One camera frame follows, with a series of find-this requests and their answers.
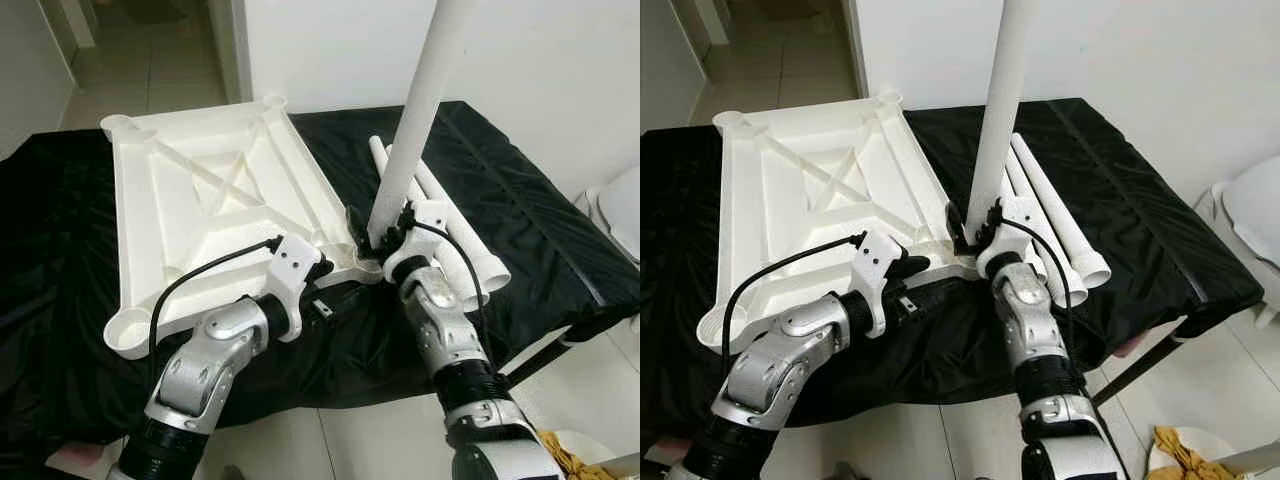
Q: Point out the white plastic table leg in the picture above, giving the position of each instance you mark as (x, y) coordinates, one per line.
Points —
(475, 240)
(1000, 110)
(462, 275)
(378, 150)
(1070, 215)
(420, 110)
(1060, 265)
(1008, 195)

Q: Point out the white plastic table top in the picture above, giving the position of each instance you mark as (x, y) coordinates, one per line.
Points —
(200, 200)
(810, 190)

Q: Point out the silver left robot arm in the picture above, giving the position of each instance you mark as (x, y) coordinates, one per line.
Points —
(200, 370)
(770, 370)

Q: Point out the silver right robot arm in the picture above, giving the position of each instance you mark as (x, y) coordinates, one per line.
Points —
(445, 320)
(1025, 310)

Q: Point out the black table cloth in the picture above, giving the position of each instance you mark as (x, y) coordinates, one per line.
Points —
(560, 200)
(1160, 190)

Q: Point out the black metal table leg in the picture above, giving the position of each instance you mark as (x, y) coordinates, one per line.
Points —
(1145, 362)
(545, 355)

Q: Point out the white round plate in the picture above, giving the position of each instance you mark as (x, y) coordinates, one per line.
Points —
(605, 442)
(1225, 435)

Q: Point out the white door frame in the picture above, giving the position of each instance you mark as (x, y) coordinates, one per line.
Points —
(238, 50)
(855, 45)

